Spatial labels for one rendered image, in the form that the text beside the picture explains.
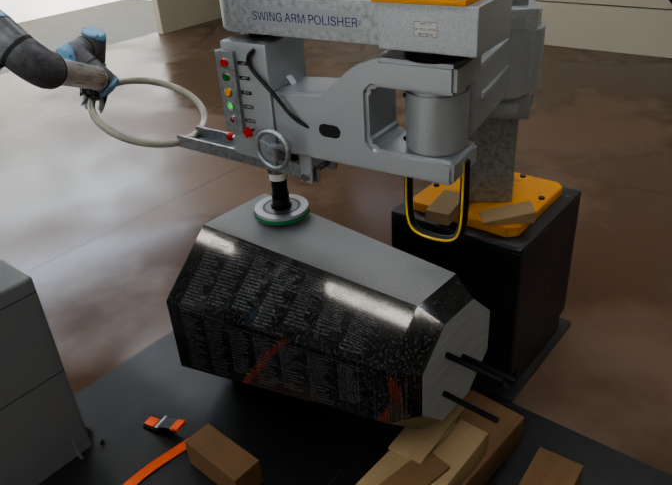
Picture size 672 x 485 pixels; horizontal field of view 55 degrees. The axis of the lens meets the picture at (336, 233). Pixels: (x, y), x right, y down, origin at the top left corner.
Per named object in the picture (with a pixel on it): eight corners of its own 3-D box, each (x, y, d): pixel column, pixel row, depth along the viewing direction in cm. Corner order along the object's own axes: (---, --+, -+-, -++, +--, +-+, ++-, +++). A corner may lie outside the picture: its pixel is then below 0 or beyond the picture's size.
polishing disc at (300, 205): (244, 208, 256) (244, 206, 255) (288, 191, 267) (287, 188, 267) (275, 227, 241) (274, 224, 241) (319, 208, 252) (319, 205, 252)
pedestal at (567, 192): (453, 282, 354) (458, 158, 317) (571, 324, 316) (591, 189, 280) (384, 346, 311) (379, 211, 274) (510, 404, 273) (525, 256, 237)
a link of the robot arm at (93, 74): (57, 65, 181) (126, 78, 248) (22, 33, 180) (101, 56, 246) (32, 96, 183) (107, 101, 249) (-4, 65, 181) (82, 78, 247)
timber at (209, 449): (189, 462, 255) (184, 441, 249) (213, 443, 263) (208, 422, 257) (239, 503, 237) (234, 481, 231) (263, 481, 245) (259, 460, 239)
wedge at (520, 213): (529, 211, 258) (530, 200, 255) (535, 223, 249) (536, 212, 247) (478, 213, 259) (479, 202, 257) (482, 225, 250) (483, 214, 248)
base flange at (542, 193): (464, 167, 307) (465, 158, 304) (565, 192, 279) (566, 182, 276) (407, 208, 275) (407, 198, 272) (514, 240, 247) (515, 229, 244)
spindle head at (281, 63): (349, 155, 238) (342, 32, 216) (315, 179, 222) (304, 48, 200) (272, 140, 256) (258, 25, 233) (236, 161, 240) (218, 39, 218)
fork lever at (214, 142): (342, 165, 240) (341, 153, 238) (312, 186, 226) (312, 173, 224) (204, 133, 273) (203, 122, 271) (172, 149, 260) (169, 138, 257)
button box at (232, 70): (247, 129, 231) (236, 49, 216) (243, 132, 229) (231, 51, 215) (231, 126, 235) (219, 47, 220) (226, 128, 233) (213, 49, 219)
